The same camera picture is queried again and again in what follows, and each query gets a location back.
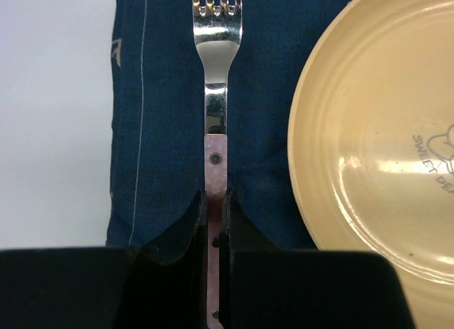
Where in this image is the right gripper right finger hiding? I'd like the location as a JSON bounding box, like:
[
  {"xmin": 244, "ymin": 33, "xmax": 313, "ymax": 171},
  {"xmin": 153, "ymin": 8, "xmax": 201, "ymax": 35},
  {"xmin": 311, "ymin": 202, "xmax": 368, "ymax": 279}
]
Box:
[{"xmin": 219, "ymin": 190, "xmax": 415, "ymax": 328}]

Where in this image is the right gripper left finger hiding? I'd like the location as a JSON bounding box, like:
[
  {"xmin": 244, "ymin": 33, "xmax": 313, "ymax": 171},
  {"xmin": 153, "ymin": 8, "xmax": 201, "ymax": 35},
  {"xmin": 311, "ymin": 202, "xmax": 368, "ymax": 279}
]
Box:
[{"xmin": 1, "ymin": 191, "xmax": 206, "ymax": 328}]

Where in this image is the yellow round plate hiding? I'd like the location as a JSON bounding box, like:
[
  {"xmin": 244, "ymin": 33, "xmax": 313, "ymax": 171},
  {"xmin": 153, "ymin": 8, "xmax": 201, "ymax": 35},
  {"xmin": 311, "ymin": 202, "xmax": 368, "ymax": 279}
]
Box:
[{"xmin": 287, "ymin": 0, "xmax": 453, "ymax": 328}]

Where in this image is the dark blue fish-print cloth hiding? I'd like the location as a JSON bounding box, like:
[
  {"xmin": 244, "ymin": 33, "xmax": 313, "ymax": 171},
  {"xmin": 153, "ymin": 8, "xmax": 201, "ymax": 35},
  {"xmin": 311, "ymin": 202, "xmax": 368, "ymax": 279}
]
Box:
[{"xmin": 106, "ymin": 0, "xmax": 351, "ymax": 249}]

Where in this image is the pink-handled metal fork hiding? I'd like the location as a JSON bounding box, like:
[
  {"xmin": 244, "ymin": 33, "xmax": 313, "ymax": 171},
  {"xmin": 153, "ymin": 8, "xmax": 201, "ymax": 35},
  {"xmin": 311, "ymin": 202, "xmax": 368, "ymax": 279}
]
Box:
[{"xmin": 192, "ymin": 0, "xmax": 243, "ymax": 328}]

